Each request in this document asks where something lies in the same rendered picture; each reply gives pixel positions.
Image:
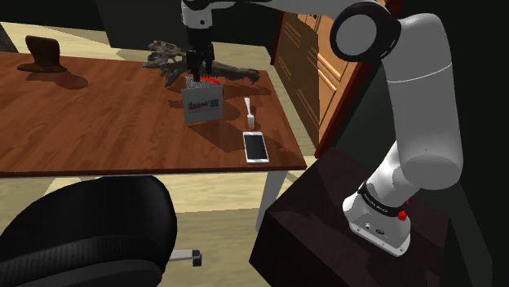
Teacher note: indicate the red round object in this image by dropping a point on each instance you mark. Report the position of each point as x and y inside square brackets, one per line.
[210, 80]

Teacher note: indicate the dark brown wooden stand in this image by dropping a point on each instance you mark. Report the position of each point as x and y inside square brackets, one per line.
[43, 55]

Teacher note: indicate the dark robot stand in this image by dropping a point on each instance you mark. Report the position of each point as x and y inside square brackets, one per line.
[310, 230]

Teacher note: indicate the dark grey skull figure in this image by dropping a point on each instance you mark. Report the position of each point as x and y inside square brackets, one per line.
[234, 74]

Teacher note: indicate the brown wooden door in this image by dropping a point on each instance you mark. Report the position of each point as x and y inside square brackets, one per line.
[306, 75]

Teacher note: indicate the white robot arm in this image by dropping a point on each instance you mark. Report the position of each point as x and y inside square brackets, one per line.
[425, 99]

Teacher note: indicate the wooden desk with white legs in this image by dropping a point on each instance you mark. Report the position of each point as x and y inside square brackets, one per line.
[99, 127]

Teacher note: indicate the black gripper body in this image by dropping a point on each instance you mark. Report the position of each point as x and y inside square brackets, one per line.
[199, 39]

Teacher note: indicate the white fork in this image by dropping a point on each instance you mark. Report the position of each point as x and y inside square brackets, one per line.
[250, 117]

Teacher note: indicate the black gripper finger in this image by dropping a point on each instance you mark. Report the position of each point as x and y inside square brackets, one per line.
[193, 63]
[209, 59]

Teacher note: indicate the white smartphone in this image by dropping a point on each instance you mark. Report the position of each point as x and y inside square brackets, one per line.
[255, 147]

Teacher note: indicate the black office chair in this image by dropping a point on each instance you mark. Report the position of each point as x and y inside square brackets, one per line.
[87, 230]

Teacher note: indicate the grey printed box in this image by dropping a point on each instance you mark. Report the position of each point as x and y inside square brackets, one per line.
[203, 105]

